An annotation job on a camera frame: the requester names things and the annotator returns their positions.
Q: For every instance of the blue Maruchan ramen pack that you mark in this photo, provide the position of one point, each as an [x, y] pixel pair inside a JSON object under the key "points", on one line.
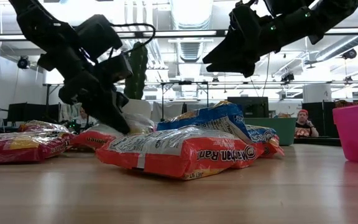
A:
{"points": [[210, 115], [261, 132]]}

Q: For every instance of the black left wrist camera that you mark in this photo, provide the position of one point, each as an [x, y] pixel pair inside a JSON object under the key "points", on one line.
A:
{"points": [[115, 68]]}

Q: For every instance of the black background table frame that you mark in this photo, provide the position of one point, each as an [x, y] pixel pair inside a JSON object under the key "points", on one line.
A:
{"points": [[185, 82]]}

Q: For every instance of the green cactus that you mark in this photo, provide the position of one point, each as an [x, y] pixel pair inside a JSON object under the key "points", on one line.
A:
{"points": [[140, 77]]}

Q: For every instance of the black cabinet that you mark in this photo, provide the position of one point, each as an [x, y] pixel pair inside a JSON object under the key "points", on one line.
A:
{"points": [[325, 118]]}

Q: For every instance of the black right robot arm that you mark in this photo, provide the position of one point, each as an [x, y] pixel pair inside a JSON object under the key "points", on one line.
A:
{"points": [[322, 15]]}

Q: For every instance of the black ceiling spot lamp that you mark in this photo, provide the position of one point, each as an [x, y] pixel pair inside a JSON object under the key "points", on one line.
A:
{"points": [[23, 62], [350, 53]]}

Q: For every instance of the black computer monitor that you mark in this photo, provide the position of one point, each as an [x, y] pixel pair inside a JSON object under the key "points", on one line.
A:
{"points": [[247, 107]]}

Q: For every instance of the red Maruchan ramen pack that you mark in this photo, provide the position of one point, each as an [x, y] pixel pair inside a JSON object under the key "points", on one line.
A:
{"points": [[26, 146], [42, 127]]}

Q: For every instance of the teal plastic bin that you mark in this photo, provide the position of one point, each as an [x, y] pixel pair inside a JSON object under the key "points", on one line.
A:
{"points": [[284, 130]]}

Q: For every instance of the dark wide monitor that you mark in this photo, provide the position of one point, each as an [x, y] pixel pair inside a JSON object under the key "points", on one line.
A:
{"points": [[26, 112]]}

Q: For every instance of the white cabinet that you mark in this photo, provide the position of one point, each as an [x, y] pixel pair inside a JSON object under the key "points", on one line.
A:
{"points": [[317, 93]]}

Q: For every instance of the orange Maruchan ramen pack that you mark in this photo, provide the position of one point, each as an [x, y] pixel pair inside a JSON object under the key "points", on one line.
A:
{"points": [[166, 155], [275, 149], [92, 140]]}

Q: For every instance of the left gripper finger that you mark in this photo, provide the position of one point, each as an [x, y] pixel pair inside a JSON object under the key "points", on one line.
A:
{"points": [[123, 99], [107, 105]]}

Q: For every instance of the silver ventilation duct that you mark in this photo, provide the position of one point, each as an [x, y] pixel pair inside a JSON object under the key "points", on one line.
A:
{"points": [[191, 49]]}

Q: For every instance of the black overhead light bar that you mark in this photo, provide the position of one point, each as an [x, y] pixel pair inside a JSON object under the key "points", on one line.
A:
{"points": [[221, 32]]}

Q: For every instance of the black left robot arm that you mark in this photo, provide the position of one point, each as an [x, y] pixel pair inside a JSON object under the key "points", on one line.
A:
{"points": [[42, 28]]}

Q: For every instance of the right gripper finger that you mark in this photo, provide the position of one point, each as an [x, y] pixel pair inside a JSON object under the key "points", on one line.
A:
{"points": [[225, 53], [232, 69]]}

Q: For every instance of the black device with green lights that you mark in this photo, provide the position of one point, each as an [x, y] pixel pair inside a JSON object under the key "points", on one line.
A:
{"points": [[73, 126]]}

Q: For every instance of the person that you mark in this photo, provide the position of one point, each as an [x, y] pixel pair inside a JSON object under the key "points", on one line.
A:
{"points": [[84, 119], [303, 124]]}

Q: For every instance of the black aluminium table frame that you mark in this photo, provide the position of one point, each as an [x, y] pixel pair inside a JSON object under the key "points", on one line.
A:
{"points": [[315, 142]]}

